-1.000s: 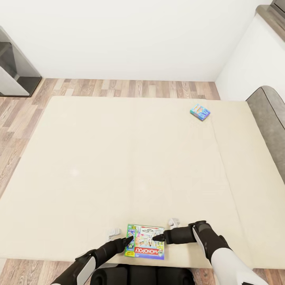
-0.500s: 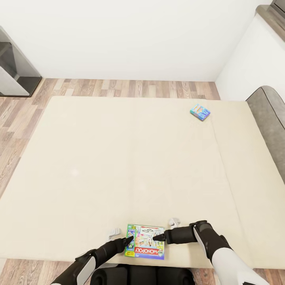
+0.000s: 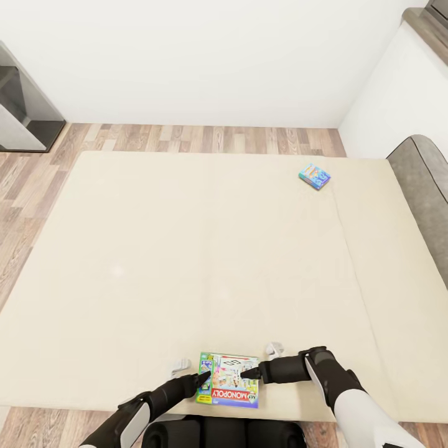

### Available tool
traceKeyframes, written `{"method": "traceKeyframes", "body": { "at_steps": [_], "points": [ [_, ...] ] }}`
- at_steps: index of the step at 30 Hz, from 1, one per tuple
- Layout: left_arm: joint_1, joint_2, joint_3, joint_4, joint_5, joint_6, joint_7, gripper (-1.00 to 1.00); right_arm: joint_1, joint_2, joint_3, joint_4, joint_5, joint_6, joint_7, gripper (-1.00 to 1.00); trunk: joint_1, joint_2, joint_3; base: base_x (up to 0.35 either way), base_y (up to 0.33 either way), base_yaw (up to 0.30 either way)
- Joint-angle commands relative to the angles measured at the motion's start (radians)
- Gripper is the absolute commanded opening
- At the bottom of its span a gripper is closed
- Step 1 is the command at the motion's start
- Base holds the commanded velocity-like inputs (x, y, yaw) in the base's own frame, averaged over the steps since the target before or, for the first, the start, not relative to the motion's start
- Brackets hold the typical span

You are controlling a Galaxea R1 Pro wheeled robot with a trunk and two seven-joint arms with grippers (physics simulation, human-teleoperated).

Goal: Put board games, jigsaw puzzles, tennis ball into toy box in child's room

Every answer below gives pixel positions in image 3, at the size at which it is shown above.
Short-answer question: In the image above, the board game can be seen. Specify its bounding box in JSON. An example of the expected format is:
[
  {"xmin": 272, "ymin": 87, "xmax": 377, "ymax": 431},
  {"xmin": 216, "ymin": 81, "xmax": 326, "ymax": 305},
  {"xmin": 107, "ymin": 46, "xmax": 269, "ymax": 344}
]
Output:
[
  {"xmin": 196, "ymin": 352, "xmax": 259, "ymax": 408},
  {"xmin": 298, "ymin": 164, "xmax": 332, "ymax": 190}
]

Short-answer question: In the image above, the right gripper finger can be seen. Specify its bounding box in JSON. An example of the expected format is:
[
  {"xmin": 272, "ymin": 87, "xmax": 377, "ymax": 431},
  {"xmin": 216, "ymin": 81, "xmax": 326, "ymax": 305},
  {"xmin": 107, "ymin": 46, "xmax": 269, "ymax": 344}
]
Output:
[{"xmin": 240, "ymin": 363, "xmax": 263, "ymax": 380}]

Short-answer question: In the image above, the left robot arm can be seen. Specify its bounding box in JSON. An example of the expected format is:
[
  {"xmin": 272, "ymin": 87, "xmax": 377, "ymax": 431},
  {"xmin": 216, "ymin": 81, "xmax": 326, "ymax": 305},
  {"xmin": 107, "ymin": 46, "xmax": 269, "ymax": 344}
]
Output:
[{"xmin": 78, "ymin": 358, "xmax": 212, "ymax": 448}]

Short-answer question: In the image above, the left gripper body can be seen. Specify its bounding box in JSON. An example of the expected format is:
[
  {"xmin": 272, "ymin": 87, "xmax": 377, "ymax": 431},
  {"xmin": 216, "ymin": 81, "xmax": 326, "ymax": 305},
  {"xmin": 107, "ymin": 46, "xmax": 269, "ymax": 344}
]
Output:
[{"xmin": 159, "ymin": 374, "xmax": 195, "ymax": 413}]

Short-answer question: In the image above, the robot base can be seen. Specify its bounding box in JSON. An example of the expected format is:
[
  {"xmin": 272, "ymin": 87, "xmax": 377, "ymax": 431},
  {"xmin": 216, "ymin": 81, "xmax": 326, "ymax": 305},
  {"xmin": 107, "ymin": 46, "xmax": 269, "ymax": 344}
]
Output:
[{"xmin": 141, "ymin": 413, "xmax": 307, "ymax": 448}]

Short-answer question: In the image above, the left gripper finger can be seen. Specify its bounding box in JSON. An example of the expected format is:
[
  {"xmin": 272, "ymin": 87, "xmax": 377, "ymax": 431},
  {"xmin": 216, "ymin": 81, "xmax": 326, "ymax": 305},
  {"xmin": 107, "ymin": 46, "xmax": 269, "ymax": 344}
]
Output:
[{"xmin": 192, "ymin": 371, "xmax": 212, "ymax": 392}]

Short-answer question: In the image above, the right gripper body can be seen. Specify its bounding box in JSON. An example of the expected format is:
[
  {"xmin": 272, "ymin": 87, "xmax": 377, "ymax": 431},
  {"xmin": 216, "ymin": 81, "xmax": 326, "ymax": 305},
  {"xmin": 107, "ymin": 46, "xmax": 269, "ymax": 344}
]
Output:
[{"xmin": 260, "ymin": 357, "xmax": 298, "ymax": 384}]

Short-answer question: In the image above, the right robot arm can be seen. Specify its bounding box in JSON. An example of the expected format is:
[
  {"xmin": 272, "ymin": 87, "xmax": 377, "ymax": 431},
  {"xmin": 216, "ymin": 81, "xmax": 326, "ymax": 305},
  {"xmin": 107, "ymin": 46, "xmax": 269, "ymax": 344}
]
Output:
[{"xmin": 240, "ymin": 342, "xmax": 425, "ymax": 448}]

